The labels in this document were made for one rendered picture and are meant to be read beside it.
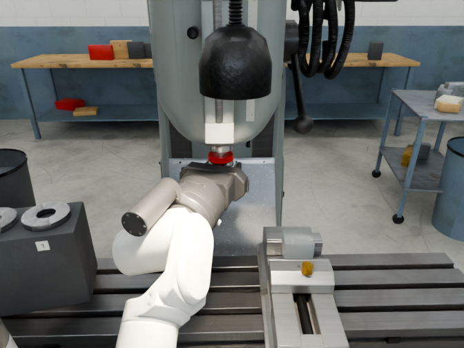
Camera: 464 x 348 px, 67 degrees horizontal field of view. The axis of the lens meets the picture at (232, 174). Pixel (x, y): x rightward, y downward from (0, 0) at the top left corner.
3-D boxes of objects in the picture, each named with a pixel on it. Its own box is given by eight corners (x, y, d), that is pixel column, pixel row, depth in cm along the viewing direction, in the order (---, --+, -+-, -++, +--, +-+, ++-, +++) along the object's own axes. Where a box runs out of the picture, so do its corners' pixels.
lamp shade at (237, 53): (225, 104, 31) (224, 28, 28) (186, 88, 36) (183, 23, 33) (286, 92, 34) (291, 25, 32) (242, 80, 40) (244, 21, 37)
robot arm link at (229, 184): (250, 159, 59) (229, 192, 49) (248, 208, 63) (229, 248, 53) (181, 150, 62) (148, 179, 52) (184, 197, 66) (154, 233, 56)
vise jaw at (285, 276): (333, 293, 68) (336, 278, 66) (270, 293, 68) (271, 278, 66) (326, 272, 73) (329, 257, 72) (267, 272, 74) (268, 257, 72)
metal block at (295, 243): (311, 267, 73) (315, 244, 70) (283, 267, 73) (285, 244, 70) (307, 251, 78) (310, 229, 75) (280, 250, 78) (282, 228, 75)
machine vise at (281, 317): (352, 375, 61) (363, 332, 56) (266, 374, 61) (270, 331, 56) (313, 247, 92) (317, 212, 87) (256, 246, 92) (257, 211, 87)
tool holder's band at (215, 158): (232, 152, 66) (232, 148, 66) (235, 163, 62) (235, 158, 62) (207, 154, 66) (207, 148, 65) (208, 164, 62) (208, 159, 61)
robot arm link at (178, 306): (217, 225, 47) (207, 332, 39) (164, 236, 51) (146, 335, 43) (190, 202, 43) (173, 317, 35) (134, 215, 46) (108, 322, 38)
